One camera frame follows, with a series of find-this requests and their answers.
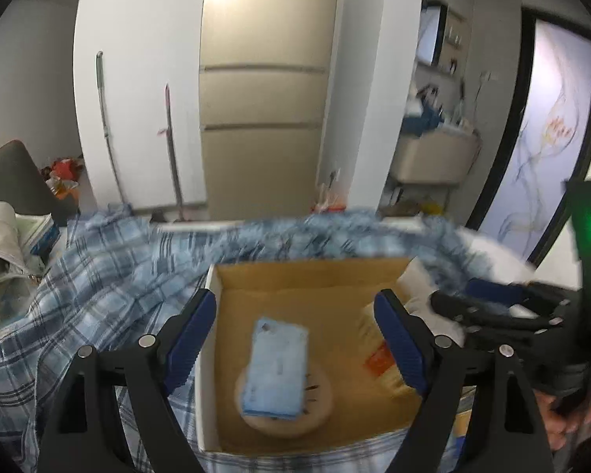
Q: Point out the gold refrigerator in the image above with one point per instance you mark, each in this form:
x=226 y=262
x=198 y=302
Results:
x=266 y=108

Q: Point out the person's right hand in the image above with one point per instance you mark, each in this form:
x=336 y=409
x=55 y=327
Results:
x=559 y=426

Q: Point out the blue plaid cloth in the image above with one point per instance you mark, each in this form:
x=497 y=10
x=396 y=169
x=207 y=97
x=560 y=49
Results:
x=103 y=281

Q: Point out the beige round vented pad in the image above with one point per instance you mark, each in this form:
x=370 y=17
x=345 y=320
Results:
x=315 y=414

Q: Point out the beige bathroom vanity cabinet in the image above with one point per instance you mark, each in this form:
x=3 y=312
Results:
x=436 y=157

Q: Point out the bathroom mirror cabinet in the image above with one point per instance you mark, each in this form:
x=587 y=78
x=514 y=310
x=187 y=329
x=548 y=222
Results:
x=431 y=34

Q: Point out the blue clothing on vanity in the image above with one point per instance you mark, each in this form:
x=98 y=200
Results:
x=423 y=120

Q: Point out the grey chair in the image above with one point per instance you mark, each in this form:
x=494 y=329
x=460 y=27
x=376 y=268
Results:
x=15 y=177

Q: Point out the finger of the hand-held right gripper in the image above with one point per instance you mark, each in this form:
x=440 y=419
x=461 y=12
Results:
x=492 y=290
x=473 y=314

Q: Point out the cream red cigarette carton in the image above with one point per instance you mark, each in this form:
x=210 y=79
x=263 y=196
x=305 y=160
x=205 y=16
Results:
x=369 y=335

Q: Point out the black framed glass door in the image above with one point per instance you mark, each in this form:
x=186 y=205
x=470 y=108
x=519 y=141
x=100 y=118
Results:
x=546 y=133

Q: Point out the crumpled white plastic bag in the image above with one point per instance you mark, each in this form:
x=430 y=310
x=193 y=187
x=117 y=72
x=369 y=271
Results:
x=5 y=236

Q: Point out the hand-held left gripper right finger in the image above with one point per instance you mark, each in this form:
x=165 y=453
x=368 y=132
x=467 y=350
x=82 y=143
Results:
x=399 y=345

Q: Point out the blue tissue pack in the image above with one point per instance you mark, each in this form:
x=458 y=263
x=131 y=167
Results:
x=276 y=364

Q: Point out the red bags on floor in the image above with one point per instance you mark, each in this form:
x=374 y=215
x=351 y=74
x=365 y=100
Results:
x=61 y=177

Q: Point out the blue green book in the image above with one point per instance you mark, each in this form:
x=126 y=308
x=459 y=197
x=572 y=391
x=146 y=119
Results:
x=42 y=236

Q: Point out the cardboard box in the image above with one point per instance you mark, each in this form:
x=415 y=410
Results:
x=285 y=300

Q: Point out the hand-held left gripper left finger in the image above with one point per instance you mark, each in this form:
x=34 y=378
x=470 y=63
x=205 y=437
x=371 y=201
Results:
x=192 y=340

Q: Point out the low white wall socket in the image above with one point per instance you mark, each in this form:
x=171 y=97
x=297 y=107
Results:
x=332 y=176

